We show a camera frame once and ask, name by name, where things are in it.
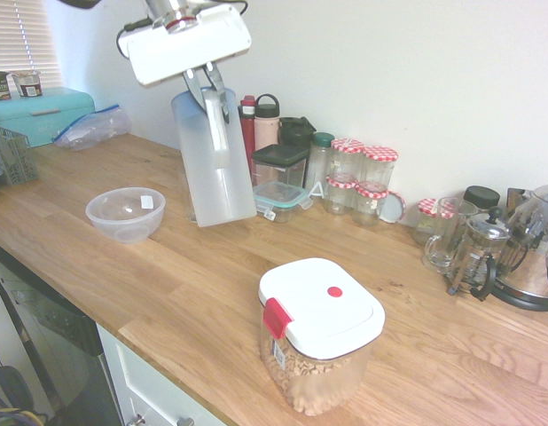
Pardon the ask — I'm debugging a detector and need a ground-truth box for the clear zip bag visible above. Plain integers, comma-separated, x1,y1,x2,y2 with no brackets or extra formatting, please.
51,104,133,153

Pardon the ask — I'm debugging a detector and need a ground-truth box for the steel electric kettle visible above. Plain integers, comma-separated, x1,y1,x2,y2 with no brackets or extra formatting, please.
499,180,548,298

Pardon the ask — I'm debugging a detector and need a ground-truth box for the loose red checked lid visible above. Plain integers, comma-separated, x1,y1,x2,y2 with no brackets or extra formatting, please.
380,190,408,223

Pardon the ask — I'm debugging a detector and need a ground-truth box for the jar with black lid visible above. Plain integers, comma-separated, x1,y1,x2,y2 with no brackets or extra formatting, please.
462,185,500,215

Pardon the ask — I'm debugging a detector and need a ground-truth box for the square canister black lid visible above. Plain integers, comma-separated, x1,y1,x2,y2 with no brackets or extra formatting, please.
251,144,309,187

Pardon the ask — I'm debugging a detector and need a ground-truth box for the silver drawer handle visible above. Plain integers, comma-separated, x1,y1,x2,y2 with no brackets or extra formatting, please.
128,412,195,426

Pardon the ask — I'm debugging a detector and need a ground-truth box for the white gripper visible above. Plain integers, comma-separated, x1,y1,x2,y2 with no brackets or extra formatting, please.
125,16,252,124

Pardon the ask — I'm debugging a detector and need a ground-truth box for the clear bottle green cap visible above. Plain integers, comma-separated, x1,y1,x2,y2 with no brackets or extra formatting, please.
305,131,336,203

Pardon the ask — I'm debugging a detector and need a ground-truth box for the red water bottle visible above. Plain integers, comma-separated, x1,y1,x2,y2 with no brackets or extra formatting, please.
237,94,257,170

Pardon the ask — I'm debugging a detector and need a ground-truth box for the clear glass mug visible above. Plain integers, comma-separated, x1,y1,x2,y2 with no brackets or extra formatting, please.
422,197,479,272

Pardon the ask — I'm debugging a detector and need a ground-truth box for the dark green shaker bottle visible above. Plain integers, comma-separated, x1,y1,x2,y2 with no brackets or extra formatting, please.
278,116,317,150

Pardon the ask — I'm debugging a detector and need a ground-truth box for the glass container teal lid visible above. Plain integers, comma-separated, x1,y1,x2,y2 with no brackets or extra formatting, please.
252,180,314,224

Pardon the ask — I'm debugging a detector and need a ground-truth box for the small jar red checked lid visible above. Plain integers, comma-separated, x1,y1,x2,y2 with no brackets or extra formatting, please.
351,182,389,226
325,175,359,217

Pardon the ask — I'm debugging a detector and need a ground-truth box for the teal bread box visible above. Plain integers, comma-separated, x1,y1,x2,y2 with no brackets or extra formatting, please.
0,86,98,148

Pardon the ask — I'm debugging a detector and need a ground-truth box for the window blind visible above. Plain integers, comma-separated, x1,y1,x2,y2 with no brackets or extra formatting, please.
0,0,65,90

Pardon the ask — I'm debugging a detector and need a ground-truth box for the grey plastic cutlery basket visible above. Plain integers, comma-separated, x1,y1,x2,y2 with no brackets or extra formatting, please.
0,122,39,186

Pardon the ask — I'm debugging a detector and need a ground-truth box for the clear plastic bowl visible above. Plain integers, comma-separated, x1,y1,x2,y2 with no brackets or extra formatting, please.
85,186,167,245

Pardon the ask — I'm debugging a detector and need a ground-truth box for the black kettle base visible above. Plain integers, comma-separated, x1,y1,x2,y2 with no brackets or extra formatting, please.
489,281,548,314

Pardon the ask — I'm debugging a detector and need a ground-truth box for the translucent pitcher blue lid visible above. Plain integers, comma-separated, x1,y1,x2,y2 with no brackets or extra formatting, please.
170,86,258,229

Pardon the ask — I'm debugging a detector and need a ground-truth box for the steel dishwasher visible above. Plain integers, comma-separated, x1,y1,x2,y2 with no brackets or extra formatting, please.
0,239,124,426

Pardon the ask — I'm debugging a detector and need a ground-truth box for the white cabinet drawer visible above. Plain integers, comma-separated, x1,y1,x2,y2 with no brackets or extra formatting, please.
96,322,239,426

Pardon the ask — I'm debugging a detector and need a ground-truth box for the brown yoghurt cup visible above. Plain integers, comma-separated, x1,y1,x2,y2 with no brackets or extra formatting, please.
11,69,43,98

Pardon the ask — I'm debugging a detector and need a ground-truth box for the dark bag with cords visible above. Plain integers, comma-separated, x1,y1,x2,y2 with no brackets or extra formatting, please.
0,366,49,426

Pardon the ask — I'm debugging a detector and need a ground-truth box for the tall jar red checked lid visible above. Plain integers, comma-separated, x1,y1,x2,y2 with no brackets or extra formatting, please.
330,138,365,183
360,146,399,194

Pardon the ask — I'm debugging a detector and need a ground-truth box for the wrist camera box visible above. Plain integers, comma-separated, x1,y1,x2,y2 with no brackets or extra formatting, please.
192,4,247,27

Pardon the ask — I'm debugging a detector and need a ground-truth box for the glass French press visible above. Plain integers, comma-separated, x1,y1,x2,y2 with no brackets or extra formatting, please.
446,206,530,302

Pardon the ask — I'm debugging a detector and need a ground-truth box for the cereal container white lid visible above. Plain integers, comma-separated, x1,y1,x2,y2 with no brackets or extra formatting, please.
257,257,386,417

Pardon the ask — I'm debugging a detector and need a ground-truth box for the pink bottle black cap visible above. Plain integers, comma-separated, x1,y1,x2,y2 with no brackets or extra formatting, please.
254,93,282,152

